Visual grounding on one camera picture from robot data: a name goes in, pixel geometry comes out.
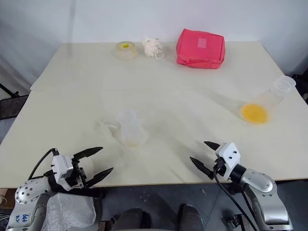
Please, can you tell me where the crumpled grey plastic wrap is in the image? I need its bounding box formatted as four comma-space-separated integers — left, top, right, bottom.
46, 192, 96, 229

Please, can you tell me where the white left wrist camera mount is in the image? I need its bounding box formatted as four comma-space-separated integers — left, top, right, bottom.
51, 154, 74, 192

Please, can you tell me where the black equipment case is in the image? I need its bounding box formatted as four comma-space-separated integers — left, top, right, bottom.
291, 74, 308, 104

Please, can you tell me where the clear tape roll yellow core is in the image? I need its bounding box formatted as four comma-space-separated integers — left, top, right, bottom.
115, 41, 138, 61

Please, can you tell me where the dark rounded shape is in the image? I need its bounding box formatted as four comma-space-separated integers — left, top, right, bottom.
177, 204, 205, 231
111, 207, 152, 231

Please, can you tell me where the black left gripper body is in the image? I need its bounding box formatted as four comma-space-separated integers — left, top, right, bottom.
68, 157, 88, 190

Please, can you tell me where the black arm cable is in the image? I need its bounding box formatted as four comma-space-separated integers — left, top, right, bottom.
27, 148, 60, 180
213, 166, 254, 231

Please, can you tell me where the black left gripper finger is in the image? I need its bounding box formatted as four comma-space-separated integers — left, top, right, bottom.
73, 146, 104, 160
85, 167, 115, 188

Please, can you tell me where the small clear plastic cup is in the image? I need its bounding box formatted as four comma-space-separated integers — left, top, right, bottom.
99, 118, 121, 136

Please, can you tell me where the red fabric pouch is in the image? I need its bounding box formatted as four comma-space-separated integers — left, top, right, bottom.
176, 28, 226, 71

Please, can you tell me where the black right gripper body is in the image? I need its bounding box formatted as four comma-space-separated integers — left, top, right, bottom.
212, 157, 229, 180

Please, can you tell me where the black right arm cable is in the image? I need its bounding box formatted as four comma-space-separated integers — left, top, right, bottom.
213, 166, 254, 231

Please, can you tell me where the flask with orange bottom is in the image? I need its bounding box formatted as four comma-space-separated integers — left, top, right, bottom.
239, 75, 296, 126

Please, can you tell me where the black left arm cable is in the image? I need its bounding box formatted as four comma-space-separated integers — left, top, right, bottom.
27, 148, 60, 180

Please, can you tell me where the black stand frame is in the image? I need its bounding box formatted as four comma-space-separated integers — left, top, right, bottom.
0, 82, 30, 121

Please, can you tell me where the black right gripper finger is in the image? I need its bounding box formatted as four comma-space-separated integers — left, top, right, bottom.
204, 141, 221, 153
189, 156, 214, 180

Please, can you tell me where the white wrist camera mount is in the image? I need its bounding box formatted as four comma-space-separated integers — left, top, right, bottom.
214, 142, 242, 181
51, 154, 74, 192

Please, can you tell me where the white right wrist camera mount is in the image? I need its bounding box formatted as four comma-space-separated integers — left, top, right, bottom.
214, 142, 242, 181

